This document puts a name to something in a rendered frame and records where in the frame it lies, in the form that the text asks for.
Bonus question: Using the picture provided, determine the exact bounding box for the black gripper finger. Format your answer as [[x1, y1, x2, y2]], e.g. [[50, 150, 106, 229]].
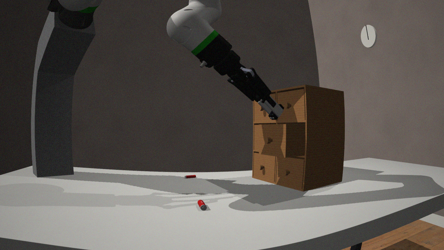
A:
[[234, 67, 284, 117], [227, 75, 271, 114]]

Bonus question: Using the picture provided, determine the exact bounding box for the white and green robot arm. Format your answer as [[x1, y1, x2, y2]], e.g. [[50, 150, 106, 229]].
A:
[[47, 0, 232, 68]]

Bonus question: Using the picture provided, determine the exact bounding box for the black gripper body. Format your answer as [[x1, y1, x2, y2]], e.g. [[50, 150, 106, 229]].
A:
[[213, 50, 248, 81]]

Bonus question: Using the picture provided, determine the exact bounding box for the black nine-volt battery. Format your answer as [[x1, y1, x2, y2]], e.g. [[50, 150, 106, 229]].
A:
[[268, 104, 284, 120]]

